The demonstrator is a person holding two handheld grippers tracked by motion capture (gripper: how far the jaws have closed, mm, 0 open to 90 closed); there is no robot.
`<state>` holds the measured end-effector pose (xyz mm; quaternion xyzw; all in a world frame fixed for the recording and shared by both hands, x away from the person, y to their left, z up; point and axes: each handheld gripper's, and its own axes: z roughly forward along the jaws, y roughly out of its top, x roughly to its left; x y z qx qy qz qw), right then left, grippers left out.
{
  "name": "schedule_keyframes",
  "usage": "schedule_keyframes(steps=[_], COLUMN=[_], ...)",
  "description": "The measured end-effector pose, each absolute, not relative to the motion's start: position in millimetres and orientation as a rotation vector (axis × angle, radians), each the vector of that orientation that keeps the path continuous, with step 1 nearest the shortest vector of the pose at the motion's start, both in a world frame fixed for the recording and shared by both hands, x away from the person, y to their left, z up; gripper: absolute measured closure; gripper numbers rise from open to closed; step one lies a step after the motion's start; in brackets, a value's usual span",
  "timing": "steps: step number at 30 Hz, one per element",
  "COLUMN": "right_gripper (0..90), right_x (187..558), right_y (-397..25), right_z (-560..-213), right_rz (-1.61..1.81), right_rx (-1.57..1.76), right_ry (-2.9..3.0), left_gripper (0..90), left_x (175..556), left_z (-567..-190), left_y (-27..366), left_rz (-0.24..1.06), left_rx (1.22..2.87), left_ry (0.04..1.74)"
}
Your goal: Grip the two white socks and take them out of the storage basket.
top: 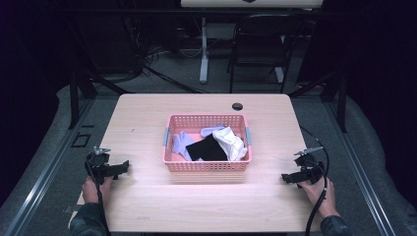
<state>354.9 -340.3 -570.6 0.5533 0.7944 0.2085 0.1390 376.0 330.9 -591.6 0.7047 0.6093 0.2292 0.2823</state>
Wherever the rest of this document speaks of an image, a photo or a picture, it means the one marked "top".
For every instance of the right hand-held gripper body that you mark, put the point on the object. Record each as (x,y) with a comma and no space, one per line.
(309,167)

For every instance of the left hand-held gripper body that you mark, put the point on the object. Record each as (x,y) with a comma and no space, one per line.
(97,164)

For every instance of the person's right hand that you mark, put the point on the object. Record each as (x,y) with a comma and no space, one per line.
(319,196)

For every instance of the person's left hand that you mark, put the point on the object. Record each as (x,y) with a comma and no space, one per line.
(91,191)

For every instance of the lavender sock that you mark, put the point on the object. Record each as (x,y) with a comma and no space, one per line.
(180,144)
(209,130)

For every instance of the white sock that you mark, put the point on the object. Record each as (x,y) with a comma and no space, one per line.
(231,141)

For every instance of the black metal stand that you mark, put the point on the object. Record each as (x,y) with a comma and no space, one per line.
(337,91)
(78,88)

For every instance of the pink plastic basket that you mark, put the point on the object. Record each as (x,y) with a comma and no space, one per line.
(206,166)

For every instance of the black sock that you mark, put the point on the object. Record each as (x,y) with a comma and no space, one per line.
(208,150)

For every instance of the black folding chair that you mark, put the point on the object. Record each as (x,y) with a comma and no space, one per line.
(262,46)

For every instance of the white background desk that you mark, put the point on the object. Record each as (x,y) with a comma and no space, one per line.
(209,36)

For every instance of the metal floor rail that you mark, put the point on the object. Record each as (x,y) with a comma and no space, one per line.
(360,170)
(42,177)

